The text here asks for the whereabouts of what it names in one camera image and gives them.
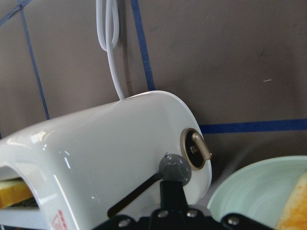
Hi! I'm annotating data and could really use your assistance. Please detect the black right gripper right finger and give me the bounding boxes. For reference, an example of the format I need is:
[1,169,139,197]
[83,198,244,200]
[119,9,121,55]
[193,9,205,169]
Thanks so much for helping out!
[173,181,188,210]

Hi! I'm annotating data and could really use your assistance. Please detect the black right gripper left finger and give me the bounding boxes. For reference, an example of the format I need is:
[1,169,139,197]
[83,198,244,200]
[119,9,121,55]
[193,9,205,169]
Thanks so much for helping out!
[160,181,172,210]

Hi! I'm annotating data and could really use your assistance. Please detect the white two-slot toaster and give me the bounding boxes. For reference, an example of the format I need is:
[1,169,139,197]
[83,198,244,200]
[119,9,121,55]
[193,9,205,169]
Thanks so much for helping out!
[0,91,200,230]

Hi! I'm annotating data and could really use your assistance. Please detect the bread slice in toaster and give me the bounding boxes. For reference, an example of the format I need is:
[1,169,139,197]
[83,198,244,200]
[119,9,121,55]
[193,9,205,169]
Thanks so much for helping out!
[0,179,33,209]

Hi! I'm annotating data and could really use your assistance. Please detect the light green plate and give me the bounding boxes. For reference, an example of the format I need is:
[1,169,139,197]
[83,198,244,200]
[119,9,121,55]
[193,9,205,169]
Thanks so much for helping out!
[208,156,307,228]

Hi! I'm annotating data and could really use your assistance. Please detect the triangular toast on plate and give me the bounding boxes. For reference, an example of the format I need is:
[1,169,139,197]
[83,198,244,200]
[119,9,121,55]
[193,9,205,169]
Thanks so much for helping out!
[276,173,307,230]

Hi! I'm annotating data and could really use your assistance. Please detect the white toaster power cable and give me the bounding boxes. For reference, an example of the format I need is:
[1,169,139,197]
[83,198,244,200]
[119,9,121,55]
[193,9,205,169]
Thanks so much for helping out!
[95,0,125,101]

